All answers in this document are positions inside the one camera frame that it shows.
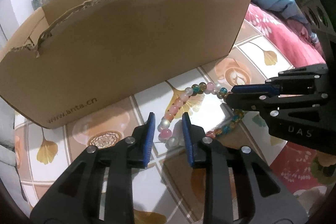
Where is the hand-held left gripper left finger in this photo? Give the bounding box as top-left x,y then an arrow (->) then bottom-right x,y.
30,112 -> 156,224

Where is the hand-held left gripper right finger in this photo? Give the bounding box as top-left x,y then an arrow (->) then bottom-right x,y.
182,112 -> 308,224

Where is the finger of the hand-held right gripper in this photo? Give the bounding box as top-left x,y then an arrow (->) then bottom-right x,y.
225,93 -> 329,120
232,63 -> 329,96

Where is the pink and white bead bracelet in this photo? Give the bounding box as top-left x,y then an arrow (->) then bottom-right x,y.
157,82 -> 223,148

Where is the brown cardboard box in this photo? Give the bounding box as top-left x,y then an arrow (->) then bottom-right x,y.
0,0 -> 254,130

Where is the tile pattern table sheet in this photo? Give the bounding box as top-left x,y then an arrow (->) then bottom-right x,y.
13,35 -> 297,224

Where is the pink floral blanket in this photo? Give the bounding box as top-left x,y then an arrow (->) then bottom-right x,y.
243,2 -> 336,214

